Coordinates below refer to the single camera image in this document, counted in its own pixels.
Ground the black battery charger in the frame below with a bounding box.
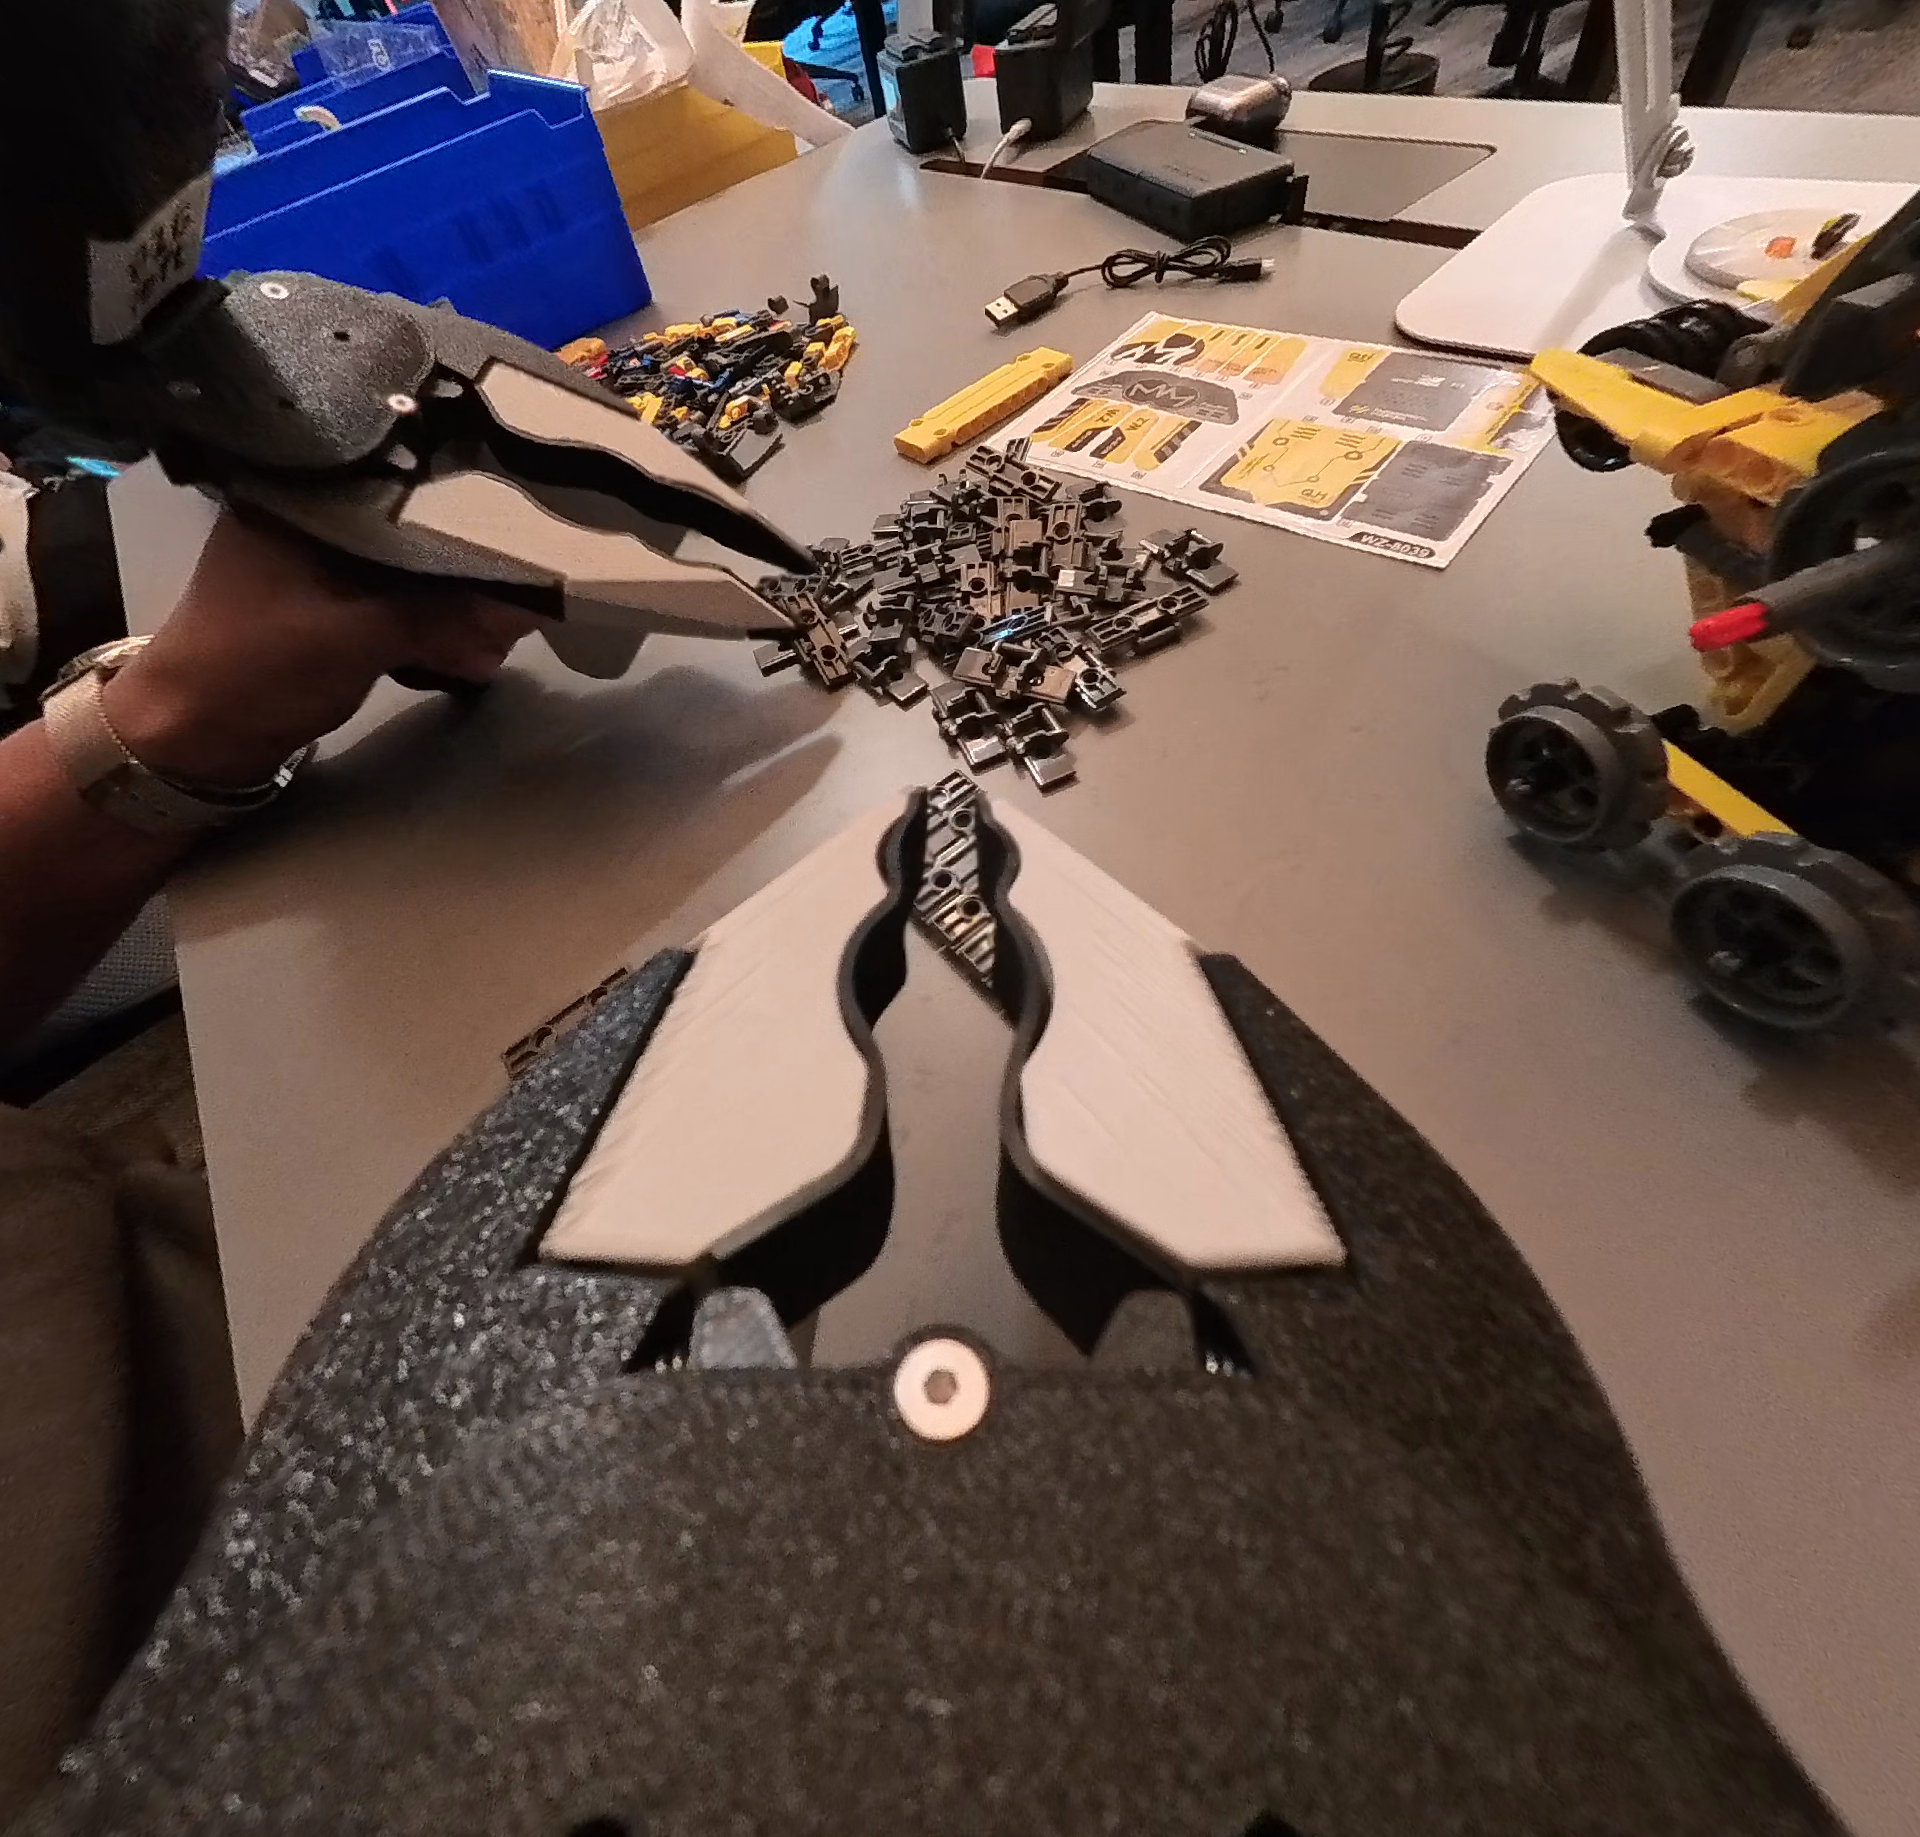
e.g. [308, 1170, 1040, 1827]
[993, 0, 1118, 139]
[876, 30, 972, 154]

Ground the silver wristwatch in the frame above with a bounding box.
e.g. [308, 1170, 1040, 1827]
[37, 633, 313, 836]

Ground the short grey track strip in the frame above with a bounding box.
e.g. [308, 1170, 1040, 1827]
[918, 771, 1013, 993]

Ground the assembled grey track strip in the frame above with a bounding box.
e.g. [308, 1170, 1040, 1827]
[500, 967, 635, 1079]

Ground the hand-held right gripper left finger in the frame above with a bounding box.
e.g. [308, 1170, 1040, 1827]
[531, 786, 922, 1275]

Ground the blue plastic bin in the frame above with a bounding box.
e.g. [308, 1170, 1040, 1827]
[201, 74, 649, 353]
[240, 45, 498, 143]

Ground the black power adapter box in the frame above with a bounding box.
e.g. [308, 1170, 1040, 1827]
[1083, 123, 1299, 237]

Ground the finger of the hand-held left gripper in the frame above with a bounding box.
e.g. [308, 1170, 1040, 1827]
[390, 463, 811, 684]
[474, 363, 823, 583]

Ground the yellow black brick vehicle model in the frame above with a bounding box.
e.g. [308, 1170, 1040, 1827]
[1485, 202, 1920, 1034]

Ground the person's left hand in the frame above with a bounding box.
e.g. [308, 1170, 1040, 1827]
[139, 501, 528, 745]

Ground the person's left forearm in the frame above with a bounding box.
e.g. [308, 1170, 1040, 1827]
[0, 727, 204, 1059]

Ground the yellow brick panel piece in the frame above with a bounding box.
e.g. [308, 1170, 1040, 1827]
[893, 347, 1073, 459]

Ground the pile of mixed brick parts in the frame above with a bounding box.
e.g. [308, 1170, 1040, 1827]
[561, 276, 860, 479]

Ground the white lamp base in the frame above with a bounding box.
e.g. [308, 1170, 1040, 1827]
[1394, 0, 1920, 360]

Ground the yellow grey sticker sheet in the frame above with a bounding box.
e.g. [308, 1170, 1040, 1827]
[1034, 311, 1561, 569]

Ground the pile of grey track links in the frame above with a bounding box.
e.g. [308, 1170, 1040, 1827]
[756, 442, 1246, 790]

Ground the yellow plastic bin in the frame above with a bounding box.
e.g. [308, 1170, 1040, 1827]
[591, 45, 798, 229]

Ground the black usb cable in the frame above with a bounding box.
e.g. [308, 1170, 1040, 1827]
[982, 237, 1278, 329]

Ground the grey mesh office chair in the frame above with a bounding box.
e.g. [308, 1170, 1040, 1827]
[0, 891, 183, 1103]

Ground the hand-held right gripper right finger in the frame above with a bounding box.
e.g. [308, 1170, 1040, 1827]
[982, 800, 1350, 1286]

